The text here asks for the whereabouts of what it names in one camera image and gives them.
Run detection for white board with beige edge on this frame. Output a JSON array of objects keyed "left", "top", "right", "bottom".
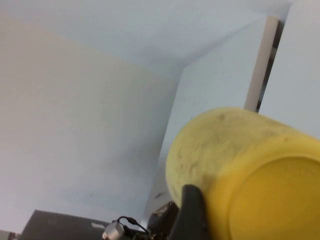
[{"left": 244, "top": 16, "right": 280, "bottom": 112}]

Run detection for dark grey flat panel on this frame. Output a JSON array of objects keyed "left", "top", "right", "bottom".
[{"left": 20, "top": 209, "right": 113, "bottom": 240}]

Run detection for yellow plastic cup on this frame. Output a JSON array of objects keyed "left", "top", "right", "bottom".
[{"left": 164, "top": 106, "right": 320, "bottom": 240}]

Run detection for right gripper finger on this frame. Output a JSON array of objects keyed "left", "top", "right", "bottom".
[{"left": 170, "top": 184, "right": 210, "bottom": 240}]

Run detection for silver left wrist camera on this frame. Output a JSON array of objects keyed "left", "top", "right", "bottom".
[{"left": 101, "top": 219, "right": 126, "bottom": 240}]

